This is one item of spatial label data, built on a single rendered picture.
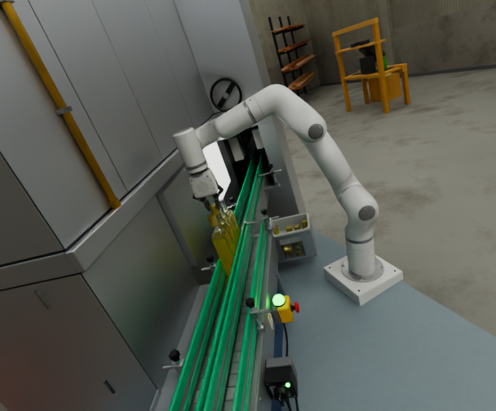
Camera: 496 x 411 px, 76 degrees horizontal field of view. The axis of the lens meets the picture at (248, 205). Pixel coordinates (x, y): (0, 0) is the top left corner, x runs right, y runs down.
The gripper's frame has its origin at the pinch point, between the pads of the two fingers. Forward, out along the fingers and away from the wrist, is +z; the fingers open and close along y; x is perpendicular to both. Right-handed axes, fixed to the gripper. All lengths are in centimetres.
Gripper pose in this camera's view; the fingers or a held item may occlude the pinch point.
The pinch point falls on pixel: (212, 204)
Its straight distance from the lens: 130.0
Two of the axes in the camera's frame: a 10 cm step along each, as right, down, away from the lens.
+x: 1.2, -4.6, 8.8
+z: 3.1, 8.6, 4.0
